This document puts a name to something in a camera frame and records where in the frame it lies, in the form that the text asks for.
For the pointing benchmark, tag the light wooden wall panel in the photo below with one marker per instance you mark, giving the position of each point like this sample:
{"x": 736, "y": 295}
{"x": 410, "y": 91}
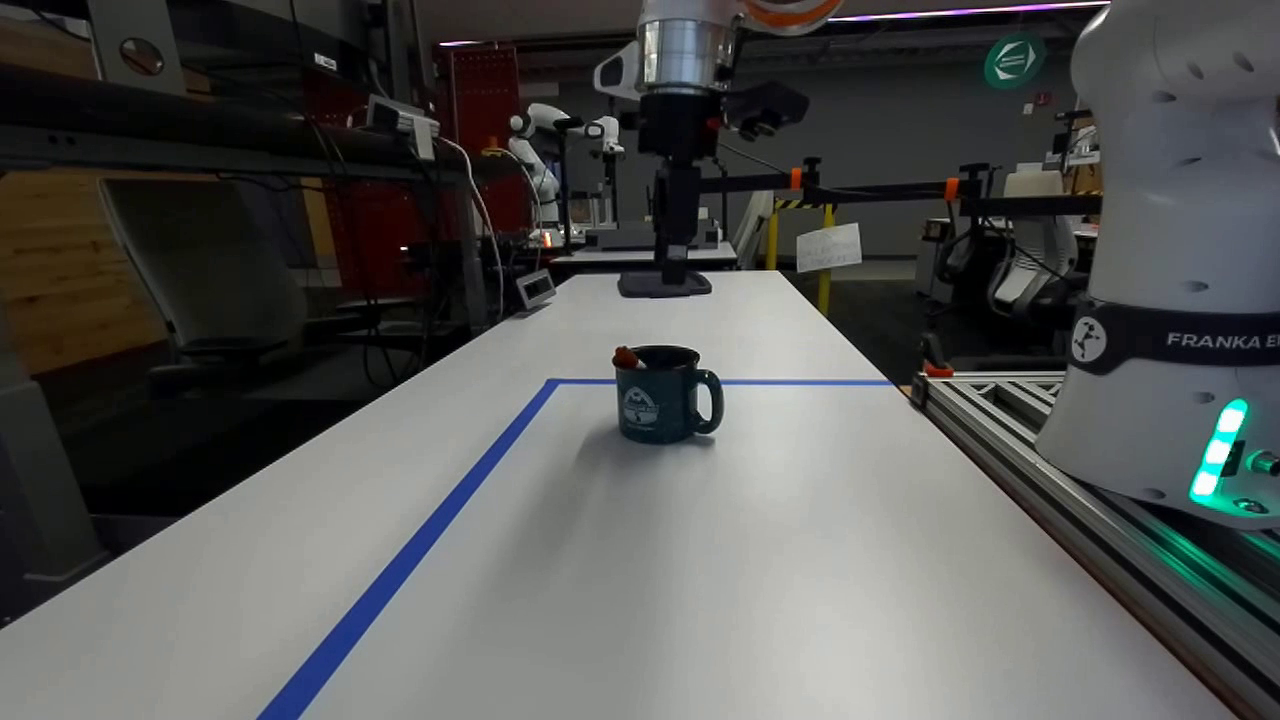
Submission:
{"x": 66, "y": 283}

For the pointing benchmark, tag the grey metal box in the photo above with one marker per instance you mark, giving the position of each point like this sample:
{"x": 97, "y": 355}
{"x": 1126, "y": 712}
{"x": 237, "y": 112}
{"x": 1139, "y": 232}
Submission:
{"x": 214, "y": 264}

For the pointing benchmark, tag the small white background robot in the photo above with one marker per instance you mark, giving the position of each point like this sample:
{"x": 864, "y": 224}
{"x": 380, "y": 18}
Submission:
{"x": 538, "y": 166}

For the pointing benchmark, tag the white power strip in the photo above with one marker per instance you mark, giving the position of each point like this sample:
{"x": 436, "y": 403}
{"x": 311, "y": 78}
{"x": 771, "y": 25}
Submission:
{"x": 404, "y": 126}

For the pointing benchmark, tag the grey column red label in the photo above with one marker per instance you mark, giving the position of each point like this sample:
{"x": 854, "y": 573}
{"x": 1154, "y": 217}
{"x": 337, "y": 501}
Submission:
{"x": 135, "y": 53}

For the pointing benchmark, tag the black flat pad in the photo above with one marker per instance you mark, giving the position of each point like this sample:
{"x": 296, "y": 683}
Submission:
{"x": 632, "y": 287}

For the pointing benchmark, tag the red machine housing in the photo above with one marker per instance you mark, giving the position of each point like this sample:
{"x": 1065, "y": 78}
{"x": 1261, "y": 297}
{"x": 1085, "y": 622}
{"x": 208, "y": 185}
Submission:
{"x": 380, "y": 242}

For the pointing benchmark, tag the dark green mug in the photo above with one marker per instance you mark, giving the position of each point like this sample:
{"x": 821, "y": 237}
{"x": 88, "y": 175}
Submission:
{"x": 653, "y": 404}

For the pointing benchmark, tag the green round sign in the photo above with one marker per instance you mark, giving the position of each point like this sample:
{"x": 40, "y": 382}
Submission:
{"x": 1013, "y": 67}

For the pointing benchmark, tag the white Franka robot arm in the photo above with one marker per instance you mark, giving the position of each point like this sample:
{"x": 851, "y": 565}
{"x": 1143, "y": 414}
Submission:
{"x": 1187, "y": 200}

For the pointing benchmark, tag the black boom rod orange clamps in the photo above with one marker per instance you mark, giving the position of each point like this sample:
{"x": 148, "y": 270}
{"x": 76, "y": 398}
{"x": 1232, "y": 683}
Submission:
{"x": 883, "y": 188}

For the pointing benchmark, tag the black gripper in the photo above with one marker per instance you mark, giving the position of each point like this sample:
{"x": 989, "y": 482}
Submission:
{"x": 678, "y": 126}

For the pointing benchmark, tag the black background machine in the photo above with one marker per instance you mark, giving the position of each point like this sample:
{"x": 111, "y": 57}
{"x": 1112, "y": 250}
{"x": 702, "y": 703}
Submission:
{"x": 1013, "y": 283}

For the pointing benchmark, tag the red marker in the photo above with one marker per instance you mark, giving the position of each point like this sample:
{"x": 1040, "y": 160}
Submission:
{"x": 622, "y": 358}

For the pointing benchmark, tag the aluminium rail base frame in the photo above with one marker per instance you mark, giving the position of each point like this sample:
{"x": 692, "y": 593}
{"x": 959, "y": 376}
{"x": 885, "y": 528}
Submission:
{"x": 1040, "y": 467}

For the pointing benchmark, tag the small grey display device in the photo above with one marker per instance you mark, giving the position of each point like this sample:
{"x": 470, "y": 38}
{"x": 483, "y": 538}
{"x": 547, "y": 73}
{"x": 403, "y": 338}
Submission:
{"x": 533, "y": 287}

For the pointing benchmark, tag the red tool cabinet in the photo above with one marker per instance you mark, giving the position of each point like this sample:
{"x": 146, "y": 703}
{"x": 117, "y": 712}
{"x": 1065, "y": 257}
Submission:
{"x": 473, "y": 94}

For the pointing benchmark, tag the white background table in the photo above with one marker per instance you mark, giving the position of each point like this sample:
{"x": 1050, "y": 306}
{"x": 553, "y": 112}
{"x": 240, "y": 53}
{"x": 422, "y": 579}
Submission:
{"x": 585, "y": 257}

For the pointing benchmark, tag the yellow post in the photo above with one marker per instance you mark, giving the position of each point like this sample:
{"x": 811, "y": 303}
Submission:
{"x": 826, "y": 295}

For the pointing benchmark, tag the white paper sign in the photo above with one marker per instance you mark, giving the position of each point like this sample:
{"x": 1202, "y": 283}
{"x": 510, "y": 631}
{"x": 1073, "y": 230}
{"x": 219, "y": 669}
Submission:
{"x": 829, "y": 250}

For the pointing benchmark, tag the black shelf beam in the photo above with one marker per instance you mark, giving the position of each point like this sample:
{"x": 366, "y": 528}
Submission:
{"x": 160, "y": 126}

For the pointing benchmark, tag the grey metal post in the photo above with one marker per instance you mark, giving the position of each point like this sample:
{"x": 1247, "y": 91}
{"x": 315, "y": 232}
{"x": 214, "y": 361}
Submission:
{"x": 40, "y": 495}

